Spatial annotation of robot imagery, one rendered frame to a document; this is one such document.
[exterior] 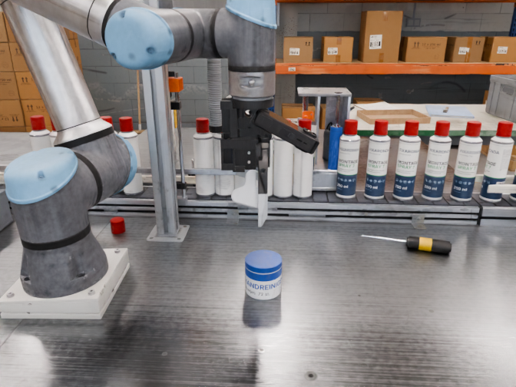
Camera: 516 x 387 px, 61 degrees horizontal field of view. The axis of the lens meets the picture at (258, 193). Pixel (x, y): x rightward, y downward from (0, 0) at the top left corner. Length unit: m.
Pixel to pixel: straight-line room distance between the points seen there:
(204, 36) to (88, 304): 0.49
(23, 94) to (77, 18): 3.97
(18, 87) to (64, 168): 3.88
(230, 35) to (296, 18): 4.73
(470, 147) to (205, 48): 0.73
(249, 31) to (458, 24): 5.34
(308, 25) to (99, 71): 2.59
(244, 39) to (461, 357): 0.59
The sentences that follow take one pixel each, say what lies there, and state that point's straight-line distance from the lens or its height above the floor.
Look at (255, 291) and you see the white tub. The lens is 0.83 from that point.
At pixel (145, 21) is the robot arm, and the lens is 0.59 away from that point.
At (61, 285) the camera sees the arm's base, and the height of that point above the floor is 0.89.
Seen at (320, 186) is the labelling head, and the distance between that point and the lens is 1.20.
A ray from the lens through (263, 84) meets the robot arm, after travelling 0.69.
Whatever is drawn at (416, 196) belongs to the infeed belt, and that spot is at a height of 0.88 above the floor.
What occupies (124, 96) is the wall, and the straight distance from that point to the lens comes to 5.84.
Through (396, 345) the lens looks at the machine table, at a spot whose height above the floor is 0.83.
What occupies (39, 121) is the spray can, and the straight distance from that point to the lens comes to 1.27.
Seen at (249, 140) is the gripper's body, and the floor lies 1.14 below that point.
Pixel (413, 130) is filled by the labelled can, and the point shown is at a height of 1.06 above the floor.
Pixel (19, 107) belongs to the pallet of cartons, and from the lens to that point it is 4.67.
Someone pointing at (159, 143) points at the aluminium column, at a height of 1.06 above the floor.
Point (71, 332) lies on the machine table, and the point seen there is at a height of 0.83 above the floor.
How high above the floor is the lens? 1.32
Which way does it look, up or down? 22 degrees down
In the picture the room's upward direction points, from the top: straight up
